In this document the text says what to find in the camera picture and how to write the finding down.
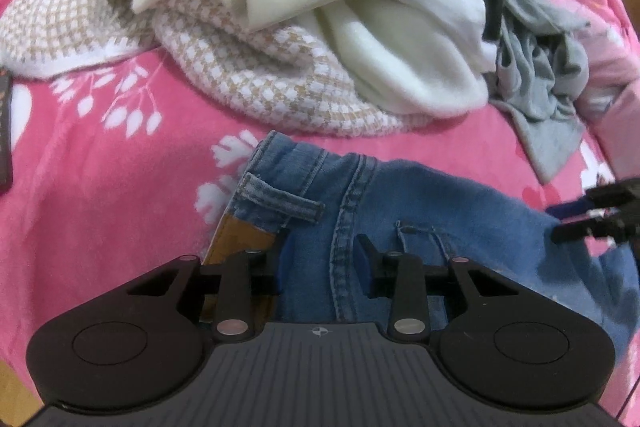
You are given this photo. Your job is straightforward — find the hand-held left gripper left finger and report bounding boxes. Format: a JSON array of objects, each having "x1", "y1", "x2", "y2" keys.
[{"x1": 127, "y1": 229, "x2": 291, "y2": 343}]

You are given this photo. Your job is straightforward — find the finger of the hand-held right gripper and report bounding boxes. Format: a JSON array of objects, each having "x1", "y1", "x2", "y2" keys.
[
  {"x1": 546, "y1": 179, "x2": 640, "y2": 220},
  {"x1": 551, "y1": 212, "x2": 640, "y2": 245}
]

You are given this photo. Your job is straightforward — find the grey garment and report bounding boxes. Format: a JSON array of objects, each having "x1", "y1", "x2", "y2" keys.
[{"x1": 482, "y1": 0, "x2": 591, "y2": 185}]

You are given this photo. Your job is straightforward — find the black smartphone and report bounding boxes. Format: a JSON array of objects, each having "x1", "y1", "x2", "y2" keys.
[{"x1": 0, "y1": 67, "x2": 15, "y2": 192}]

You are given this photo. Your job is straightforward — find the pink floral blanket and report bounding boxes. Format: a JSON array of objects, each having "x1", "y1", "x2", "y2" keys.
[{"x1": 0, "y1": 0, "x2": 640, "y2": 427}]

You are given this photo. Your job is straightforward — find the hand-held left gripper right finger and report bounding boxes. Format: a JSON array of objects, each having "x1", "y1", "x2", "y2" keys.
[{"x1": 354, "y1": 234, "x2": 518, "y2": 343}]

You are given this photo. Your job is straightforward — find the blue denim jeans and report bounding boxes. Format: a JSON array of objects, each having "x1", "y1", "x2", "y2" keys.
[{"x1": 202, "y1": 131, "x2": 640, "y2": 363}]

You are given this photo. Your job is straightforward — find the beige white houndstooth sweater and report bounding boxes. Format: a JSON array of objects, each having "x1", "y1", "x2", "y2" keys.
[{"x1": 0, "y1": 0, "x2": 433, "y2": 138}]

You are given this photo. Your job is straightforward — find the pink floral quilt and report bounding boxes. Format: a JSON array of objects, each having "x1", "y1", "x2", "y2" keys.
[{"x1": 500, "y1": 0, "x2": 640, "y2": 168}]

